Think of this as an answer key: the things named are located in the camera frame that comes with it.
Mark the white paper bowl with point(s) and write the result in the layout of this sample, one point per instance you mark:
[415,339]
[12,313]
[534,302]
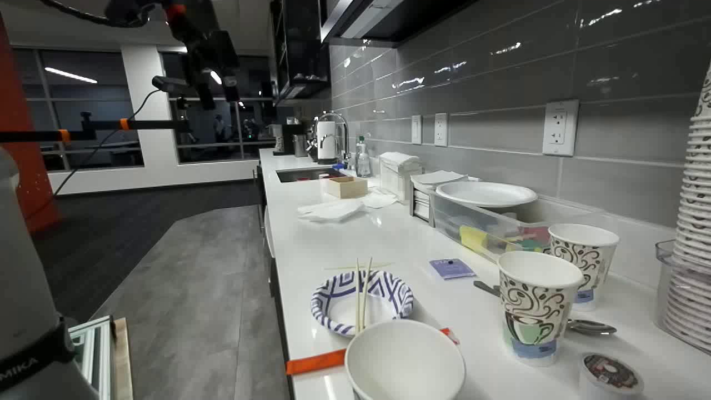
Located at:
[402,363]

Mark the dark upper cabinet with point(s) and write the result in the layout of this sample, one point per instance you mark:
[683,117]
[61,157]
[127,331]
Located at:
[311,44]

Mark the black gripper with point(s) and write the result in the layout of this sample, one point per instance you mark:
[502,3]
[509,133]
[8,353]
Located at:
[207,44]

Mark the white lidded container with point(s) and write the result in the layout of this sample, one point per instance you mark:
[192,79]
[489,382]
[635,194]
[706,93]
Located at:
[434,183]

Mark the clear plastic bin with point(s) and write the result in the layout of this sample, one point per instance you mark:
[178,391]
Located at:
[458,219]

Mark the small swirl patterned paper cup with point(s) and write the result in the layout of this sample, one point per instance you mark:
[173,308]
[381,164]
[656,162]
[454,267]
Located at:
[588,256]

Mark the white framed wooden cart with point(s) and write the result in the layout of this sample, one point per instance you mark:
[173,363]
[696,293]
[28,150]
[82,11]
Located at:
[95,356]

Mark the green and red sponges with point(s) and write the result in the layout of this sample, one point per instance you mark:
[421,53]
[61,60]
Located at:
[531,238]

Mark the blue patterned paper plate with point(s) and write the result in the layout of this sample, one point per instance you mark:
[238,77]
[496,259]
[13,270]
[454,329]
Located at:
[334,300]

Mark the tall stack of paper cups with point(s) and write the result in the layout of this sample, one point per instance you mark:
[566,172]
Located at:
[696,184]

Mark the dark coffee machine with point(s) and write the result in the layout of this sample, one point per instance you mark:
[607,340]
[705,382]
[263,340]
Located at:
[293,133]

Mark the orange tape strip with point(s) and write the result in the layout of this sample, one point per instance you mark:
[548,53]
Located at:
[313,363]

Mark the silver coffee urn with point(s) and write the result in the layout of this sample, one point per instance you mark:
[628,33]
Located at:
[325,138]

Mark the white wall switch plate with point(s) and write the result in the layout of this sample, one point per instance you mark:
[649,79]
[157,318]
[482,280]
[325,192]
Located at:
[415,129]
[439,129]

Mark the pale wooden chopstick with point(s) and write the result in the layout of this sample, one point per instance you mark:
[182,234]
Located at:
[358,296]
[366,291]

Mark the large swirl patterned paper cup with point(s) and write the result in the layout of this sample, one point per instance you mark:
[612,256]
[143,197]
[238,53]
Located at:
[535,312]

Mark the white napkin dispenser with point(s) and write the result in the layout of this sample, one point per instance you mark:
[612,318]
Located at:
[396,174]

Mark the clear soap bottle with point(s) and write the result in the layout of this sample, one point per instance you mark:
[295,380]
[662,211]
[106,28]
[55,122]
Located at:
[363,158]

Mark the stack of paper plates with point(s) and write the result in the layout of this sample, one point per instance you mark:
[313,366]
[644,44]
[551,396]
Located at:
[688,302]

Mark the white round plate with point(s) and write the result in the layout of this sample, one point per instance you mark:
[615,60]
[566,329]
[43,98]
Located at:
[485,194]

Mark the dark kitchen sink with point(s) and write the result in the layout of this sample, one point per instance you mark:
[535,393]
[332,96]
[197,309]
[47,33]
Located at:
[299,176]

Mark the white wall power outlet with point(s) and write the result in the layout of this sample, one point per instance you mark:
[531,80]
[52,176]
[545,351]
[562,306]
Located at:
[561,127]

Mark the metal spoon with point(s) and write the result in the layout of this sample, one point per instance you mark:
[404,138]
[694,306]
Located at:
[591,327]

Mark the yellow sponge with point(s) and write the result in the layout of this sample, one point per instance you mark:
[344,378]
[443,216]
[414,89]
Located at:
[472,238]

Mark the black rod with orange clips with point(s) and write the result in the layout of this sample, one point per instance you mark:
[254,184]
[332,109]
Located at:
[88,132]

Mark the ceiling strip light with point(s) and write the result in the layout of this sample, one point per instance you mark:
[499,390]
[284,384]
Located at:
[70,73]

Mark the black camera on stand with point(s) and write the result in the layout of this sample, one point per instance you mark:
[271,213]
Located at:
[168,82]

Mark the small wooden box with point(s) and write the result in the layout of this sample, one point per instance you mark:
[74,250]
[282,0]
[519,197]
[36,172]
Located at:
[346,188]

